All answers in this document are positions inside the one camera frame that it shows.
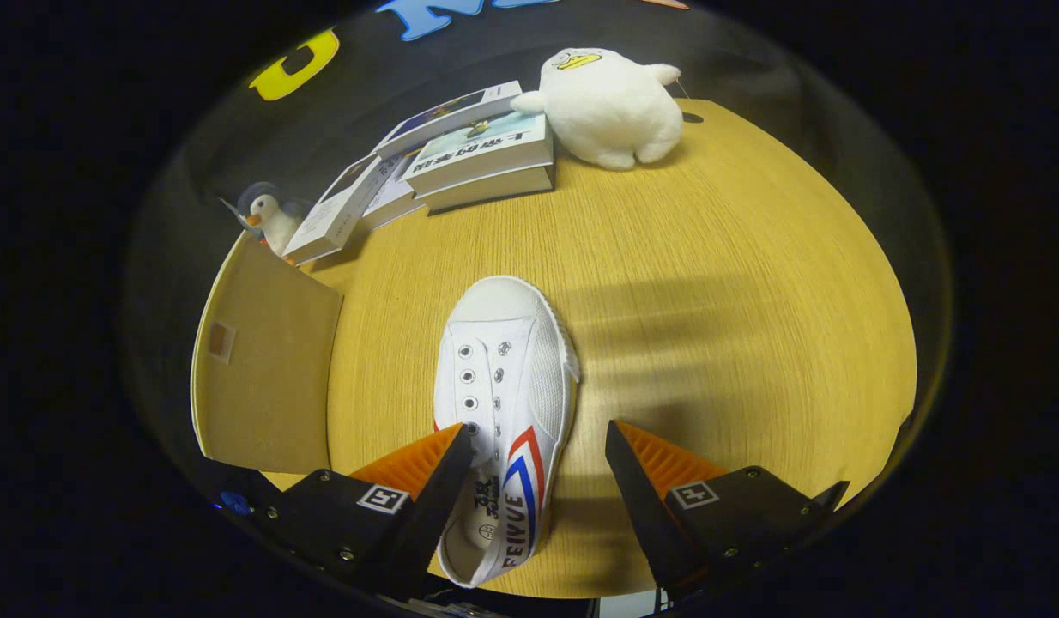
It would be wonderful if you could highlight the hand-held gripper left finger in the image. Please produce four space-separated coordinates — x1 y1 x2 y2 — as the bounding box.
255 422 475 599

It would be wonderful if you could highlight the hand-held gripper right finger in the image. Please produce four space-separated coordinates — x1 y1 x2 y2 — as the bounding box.
605 419 850 593

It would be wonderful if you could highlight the white canvas shoe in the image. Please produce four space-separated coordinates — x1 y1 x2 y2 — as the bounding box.
433 276 580 589

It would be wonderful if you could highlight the cream fabric storage box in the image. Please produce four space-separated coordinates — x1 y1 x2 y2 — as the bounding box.
191 232 344 476

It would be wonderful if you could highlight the thin white book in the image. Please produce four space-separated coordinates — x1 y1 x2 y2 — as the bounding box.
358 154 427 233

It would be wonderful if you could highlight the grey penguin plush toy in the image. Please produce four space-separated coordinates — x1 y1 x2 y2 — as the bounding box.
221 182 312 258

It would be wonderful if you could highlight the thick book with teal cover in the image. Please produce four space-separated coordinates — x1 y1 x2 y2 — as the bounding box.
401 112 556 214

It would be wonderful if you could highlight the white book with dark picture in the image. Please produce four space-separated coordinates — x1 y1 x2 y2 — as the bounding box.
371 81 523 160

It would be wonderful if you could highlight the white duck plush toy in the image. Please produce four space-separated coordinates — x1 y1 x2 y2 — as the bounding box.
510 47 685 171

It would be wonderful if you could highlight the black backdrop cloth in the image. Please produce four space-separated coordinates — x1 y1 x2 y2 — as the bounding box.
122 0 951 482

